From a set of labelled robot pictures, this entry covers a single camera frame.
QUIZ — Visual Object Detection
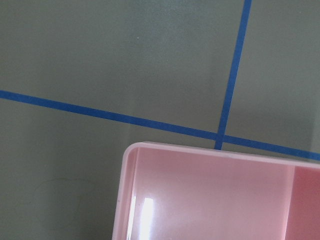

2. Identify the pink plastic bin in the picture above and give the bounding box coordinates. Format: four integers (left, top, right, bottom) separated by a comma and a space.
112, 142, 320, 240

